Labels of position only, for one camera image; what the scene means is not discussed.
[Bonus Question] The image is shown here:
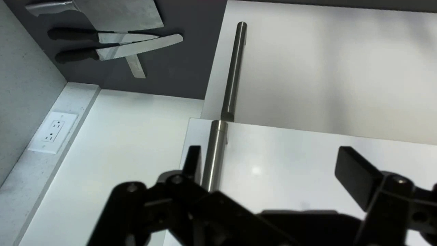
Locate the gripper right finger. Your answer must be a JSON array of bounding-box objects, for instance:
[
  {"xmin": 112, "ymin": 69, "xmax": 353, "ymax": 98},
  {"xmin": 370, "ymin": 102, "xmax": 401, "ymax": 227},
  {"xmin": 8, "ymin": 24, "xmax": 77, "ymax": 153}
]
[{"xmin": 335, "ymin": 146, "xmax": 437, "ymax": 246}]

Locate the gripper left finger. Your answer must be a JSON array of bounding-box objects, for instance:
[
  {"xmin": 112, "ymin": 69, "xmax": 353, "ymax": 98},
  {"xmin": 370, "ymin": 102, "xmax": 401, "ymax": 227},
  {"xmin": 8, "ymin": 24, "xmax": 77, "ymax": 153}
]
[{"xmin": 87, "ymin": 145, "xmax": 291, "ymax": 246}]

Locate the white cabinet door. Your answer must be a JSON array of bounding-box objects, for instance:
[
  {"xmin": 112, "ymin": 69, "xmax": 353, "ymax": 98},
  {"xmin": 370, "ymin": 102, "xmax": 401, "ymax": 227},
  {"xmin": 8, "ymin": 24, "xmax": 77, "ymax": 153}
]
[
  {"xmin": 201, "ymin": 0, "xmax": 437, "ymax": 146},
  {"xmin": 164, "ymin": 118, "xmax": 437, "ymax": 246}
]

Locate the white cabinet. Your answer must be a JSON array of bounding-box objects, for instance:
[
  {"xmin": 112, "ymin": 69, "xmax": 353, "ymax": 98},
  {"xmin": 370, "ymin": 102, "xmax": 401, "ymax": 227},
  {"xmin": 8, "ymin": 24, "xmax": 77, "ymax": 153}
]
[{"xmin": 164, "ymin": 0, "xmax": 437, "ymax": 246}]

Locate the steel magnetic knife strip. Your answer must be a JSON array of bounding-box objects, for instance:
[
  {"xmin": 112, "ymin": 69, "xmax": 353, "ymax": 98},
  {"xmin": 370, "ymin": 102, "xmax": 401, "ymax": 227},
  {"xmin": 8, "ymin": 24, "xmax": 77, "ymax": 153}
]
[{"xmin": 125, "ymin": 55, "xmax": 146, "ymax": 79}]

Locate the steel cleaver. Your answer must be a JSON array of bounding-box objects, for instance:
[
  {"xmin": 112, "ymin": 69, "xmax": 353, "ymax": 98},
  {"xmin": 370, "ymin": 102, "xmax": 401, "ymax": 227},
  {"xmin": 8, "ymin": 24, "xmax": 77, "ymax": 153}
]
[{"xmin": 26, "ymin": 0, "xmax": 164, "ymax": 33}]

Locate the steel bar door handle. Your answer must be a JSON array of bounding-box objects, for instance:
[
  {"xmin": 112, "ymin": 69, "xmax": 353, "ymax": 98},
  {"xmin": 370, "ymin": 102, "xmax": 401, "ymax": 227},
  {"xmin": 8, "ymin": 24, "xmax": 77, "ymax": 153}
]
[
  {"xmin": 201, "ymin": 120, "xmax": 228, "ymax": 192},
  {"xmin": 220, "ymin": 22, "xmax": 248, "ymax": 122}
]

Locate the white wall socket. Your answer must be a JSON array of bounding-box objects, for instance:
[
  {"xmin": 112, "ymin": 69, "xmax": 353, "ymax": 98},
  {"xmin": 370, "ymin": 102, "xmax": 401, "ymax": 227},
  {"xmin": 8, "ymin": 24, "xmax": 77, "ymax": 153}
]
[{"xmin": 28, "ymin": 111, "xmax": 79, "ymax": 154}]

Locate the black handled bread knife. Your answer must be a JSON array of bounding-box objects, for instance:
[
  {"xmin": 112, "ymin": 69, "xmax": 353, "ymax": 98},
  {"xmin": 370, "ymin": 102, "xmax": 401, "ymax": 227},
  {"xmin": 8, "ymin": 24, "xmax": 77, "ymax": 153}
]
[{"xmin": 55, "ymin": 33, "xmax": 184, "ymax": 65}]

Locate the black handled kitchen knife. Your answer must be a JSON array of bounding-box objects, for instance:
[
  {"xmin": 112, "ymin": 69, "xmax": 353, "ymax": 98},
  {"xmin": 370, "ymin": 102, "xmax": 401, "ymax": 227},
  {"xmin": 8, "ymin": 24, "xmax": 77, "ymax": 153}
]
[{"xmin": 47, "ymin": 27, "xmax": 159, "ymax": 44}]

